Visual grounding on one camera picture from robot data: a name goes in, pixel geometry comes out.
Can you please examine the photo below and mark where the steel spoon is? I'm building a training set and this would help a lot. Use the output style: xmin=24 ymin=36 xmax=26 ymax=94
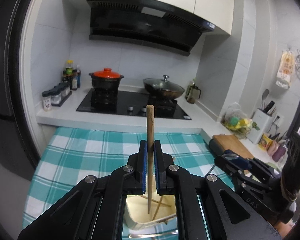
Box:
xmin=128 ymin=229 xmax=178 ymax=239

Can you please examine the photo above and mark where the wooden chopstick five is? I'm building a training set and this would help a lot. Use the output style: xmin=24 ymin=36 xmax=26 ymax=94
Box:
xmin=140 ymin=196 xmax=171 ymax=207

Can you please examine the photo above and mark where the wooden chopstick nine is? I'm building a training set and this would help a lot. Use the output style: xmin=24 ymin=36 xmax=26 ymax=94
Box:
xmin=152 ymin=196 xmax=163 ymax=220

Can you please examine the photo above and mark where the wooden chopstick one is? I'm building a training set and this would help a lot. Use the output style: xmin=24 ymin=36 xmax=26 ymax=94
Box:
xmin=146 ymin=105 xmax=154 ymax=214

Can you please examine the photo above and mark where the purple cup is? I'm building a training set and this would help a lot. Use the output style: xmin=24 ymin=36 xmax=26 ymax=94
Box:
xmin=272 ymin=142 xmax=287 ymax=162

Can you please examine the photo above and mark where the yellow box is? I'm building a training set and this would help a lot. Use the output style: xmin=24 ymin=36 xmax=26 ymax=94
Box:
xmin=258 ymin=133 xmax=273 ymax=151

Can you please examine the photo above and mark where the teal plaid tablecloth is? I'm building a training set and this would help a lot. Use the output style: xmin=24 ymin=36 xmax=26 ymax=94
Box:
xmin=23 ymin=127 xmax=234 ymax=228

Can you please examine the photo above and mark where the cream utensil holder box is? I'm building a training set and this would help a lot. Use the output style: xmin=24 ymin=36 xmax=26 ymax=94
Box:
xmin=123 ymin=177 xmax=178 ymax=231

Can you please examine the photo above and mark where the dark rolled mat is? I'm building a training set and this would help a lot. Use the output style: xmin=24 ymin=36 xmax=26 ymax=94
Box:
xmin=208 ymin=139 xmax=225 ymax=157

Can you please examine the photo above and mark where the wooden cutting board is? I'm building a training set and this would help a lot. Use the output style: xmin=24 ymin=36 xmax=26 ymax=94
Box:
xmin=210 ymin=134 xmax=254 ymax=159

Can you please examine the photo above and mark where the white knife block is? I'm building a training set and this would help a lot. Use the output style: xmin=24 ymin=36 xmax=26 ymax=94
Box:
xmin=246 ymin=109 xmax=273 ymax=145

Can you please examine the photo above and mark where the plastic bag of sponges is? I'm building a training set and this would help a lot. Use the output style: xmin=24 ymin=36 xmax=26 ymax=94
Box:
xmin=221 ymin=102 xmax=260 ymax=139

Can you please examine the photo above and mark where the dark grey refrigerator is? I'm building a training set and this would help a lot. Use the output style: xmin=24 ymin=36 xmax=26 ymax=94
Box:
xmin=0 ymin=0 xmax=39 ymax=180

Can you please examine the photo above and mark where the black gas stove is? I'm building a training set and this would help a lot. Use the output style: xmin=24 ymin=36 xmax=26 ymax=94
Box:
xmin=76 ymin=89 xmax=191 ymax=120

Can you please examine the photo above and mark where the spice jar rack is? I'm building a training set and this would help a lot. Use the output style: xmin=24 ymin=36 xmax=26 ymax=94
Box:
xmin=42 ymin=82 xmax=72 ymax=111

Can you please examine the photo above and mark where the glass pitcher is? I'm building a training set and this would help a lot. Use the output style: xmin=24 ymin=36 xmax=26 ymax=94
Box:
xmin=185 ymin=79 xmax=202 ymax=104

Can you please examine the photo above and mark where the black pot orange lid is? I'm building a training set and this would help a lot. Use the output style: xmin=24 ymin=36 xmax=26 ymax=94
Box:
xmin=89 ymin=68 xmax=124 ymax=89

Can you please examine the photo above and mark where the hanging noodle bag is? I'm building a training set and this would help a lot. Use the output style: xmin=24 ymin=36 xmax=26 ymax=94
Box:
xmin=275 ymin=50 xmax=295 ymax=90

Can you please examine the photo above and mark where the sauce bottles group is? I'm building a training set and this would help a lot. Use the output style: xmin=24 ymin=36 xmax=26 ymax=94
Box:
xmin=62 ymin=60 xmax=81 ymax=90

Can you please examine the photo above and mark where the black wok glass lid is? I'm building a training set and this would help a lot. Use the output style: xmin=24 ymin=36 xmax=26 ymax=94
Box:
xmin=142 ymin=75 xmax=185 ymax=100

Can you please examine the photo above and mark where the black range hood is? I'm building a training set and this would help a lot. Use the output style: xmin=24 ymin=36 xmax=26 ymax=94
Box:
xmin=87 ymin=0 xmax=215 ymax=56

